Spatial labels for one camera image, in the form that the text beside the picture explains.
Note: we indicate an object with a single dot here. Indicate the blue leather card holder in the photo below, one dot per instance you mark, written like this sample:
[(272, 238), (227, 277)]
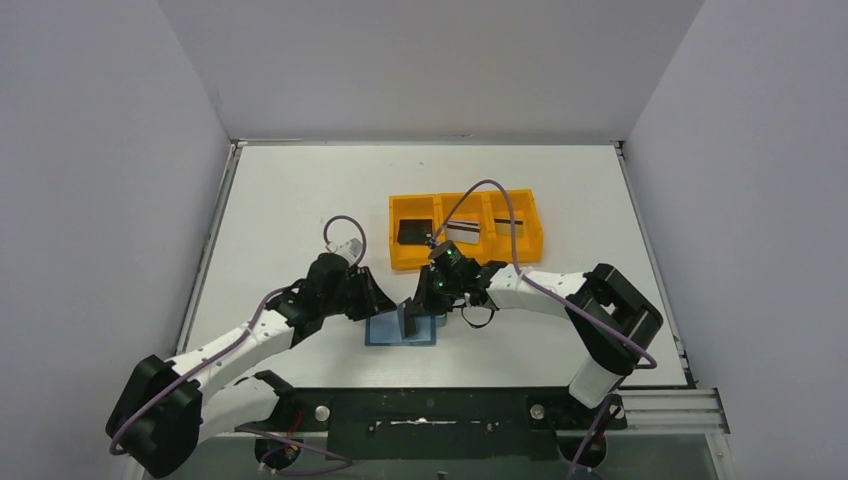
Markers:
[(385, 330)]

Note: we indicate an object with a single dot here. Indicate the black card in tray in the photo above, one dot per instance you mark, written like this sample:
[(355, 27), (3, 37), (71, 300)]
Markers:
[(414, 231)]

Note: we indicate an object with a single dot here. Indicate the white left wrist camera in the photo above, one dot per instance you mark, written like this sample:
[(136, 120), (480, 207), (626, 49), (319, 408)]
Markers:
[(351, 250)]

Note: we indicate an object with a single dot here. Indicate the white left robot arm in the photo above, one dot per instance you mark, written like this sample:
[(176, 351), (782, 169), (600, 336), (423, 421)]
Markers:
[(168, 407)]

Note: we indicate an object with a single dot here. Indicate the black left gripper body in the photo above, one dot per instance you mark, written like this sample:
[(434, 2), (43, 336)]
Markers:
[(361, 294)]

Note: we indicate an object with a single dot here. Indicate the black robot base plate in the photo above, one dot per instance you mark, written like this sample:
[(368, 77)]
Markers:
[(313, 431)]

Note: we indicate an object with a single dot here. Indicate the yellow three-compartment plastic tray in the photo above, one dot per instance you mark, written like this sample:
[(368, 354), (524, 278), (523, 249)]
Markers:
[(481, 207)]

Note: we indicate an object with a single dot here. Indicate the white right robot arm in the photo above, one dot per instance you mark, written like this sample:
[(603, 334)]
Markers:
[(614, 320)]

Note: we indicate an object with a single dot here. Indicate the silver striped card middle compartment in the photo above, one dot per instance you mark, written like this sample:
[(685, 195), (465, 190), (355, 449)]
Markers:
[(466, 232)]

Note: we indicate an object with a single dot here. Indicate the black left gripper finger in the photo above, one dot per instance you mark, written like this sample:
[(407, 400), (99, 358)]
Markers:
[(374, 297), (358, 311)]

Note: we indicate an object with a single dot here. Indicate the black VIP card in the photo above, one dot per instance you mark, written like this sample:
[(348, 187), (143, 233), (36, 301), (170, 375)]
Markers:
[(407, 318)]

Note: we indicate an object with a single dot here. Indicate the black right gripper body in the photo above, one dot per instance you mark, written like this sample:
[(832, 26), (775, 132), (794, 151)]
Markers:
[(427, 295)]

